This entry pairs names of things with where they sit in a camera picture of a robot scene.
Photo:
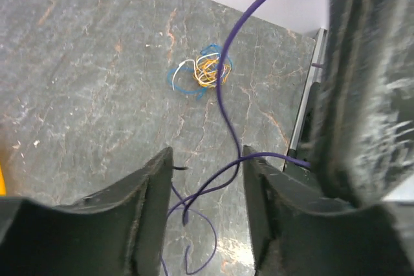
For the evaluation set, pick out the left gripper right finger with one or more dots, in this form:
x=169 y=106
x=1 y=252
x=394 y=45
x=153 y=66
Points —
x=295 y=230

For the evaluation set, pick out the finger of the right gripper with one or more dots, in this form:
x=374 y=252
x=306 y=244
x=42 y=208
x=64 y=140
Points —
x=362 y=135

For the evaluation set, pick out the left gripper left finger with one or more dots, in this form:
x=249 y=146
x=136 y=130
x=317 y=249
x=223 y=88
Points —
x=118 y=230

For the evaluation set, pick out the yellow plastic bin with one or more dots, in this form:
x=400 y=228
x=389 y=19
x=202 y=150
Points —
x=3 y=190

